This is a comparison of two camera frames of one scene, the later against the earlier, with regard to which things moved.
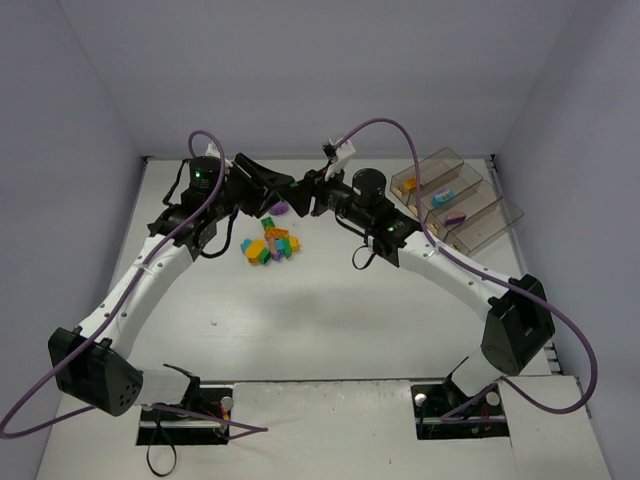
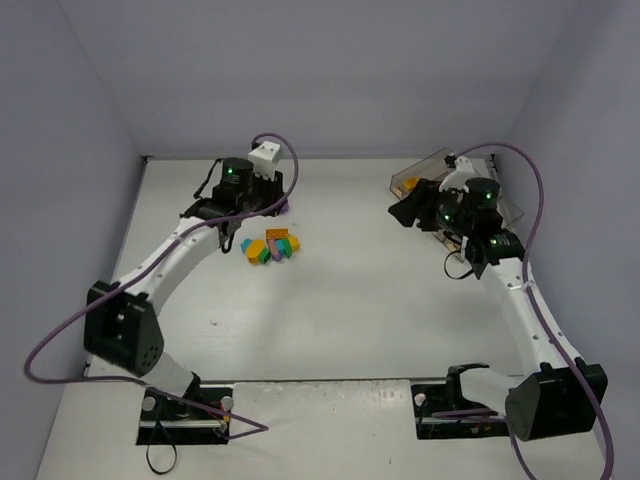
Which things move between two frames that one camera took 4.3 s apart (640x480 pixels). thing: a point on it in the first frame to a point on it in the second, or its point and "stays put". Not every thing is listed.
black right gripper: (316, 193) to (420, 198)
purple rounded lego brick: (279, 208) stays put
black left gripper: (242, 181) stays put
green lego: (264, 255) stays put
